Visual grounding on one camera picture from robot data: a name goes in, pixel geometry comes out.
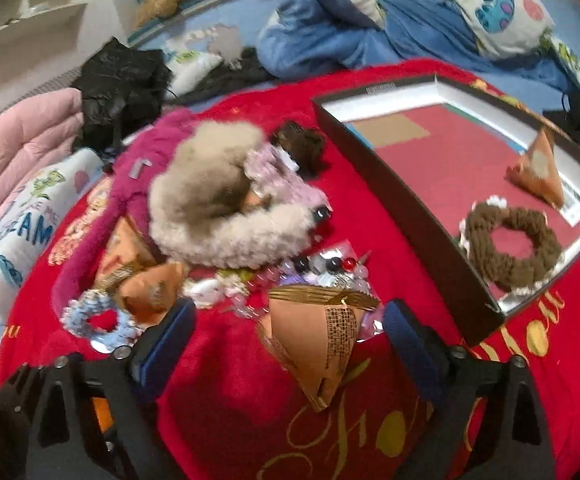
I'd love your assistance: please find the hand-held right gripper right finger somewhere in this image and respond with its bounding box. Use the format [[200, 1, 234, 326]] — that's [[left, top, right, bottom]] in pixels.
[[382, 299, 558, 480]]

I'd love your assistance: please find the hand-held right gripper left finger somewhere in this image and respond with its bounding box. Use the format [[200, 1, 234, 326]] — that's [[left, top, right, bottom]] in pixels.
[[0, 297, 198, 480]]

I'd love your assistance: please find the blue white knitted scrunchie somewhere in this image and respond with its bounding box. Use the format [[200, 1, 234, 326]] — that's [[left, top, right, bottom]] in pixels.
[[60, 289, 138, 353]]

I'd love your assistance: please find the bead bracelet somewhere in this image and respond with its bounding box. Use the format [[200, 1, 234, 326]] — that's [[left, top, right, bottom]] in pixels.
[[225, 252, 376, 318]]

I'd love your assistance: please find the black shallow box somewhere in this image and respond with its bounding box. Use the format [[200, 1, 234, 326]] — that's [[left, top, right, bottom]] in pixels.
[[311, 74, 580, 347]]

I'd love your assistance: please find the white cat hair clip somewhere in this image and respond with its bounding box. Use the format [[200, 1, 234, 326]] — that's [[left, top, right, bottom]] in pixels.
[[182, 277, 226, 311]]

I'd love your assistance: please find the red printed blanket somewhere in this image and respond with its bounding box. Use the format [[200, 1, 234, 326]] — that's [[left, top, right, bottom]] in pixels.
[[0, 57, 580, 480]]

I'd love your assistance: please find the brown knitted scrunchie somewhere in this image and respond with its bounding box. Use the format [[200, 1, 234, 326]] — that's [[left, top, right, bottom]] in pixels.
[[457, 195, 566, 296]]

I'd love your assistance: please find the cream fluffy scrunchie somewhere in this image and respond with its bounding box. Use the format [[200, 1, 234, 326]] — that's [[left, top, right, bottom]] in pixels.
[[152, 205, 321, 268]]

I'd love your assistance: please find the white printed pillow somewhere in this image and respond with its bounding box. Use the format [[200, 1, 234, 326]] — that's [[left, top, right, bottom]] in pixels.
[[0, 149, 106, 306]]

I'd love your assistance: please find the magenta plush toy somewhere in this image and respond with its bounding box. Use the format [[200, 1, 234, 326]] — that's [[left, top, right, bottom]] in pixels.
[[50, 110, 206, 321]]

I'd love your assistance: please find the tan fluffy scrunchie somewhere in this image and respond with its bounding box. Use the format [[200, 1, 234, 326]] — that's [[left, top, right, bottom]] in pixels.
[[149, 120, 271, 241]]

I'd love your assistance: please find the pink knitted scrunchie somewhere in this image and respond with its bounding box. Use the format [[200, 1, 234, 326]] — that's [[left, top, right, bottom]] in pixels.
[[242, 142, 331, 216]]

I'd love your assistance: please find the dark brown hair claw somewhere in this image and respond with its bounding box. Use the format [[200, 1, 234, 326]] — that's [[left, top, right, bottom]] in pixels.
[[270, 121, 327, 178]]

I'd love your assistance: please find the pink quilt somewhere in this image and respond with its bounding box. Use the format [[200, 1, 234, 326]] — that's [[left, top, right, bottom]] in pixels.
[[0, 87, 86, 256]]

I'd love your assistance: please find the black puffer jacket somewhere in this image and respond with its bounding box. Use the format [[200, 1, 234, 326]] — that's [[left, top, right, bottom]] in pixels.
[[72, 37, 173, 153]]

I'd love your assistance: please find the dark cloth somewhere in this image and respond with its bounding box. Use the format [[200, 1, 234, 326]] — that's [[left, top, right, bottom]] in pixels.
[[175, 47, 281, 106]]

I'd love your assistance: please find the small cartoon printed pillow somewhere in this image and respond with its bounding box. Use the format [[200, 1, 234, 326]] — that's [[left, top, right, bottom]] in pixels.
[[162, 25, 243, 96]]

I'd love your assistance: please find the blue fleece blanket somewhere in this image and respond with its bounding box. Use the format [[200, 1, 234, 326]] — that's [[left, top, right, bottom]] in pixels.
[[257, 0, 580, 96]]

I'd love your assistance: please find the cartoon printed quilt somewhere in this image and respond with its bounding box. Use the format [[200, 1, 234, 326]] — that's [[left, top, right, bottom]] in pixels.
[[315, 0, 580, 96]]

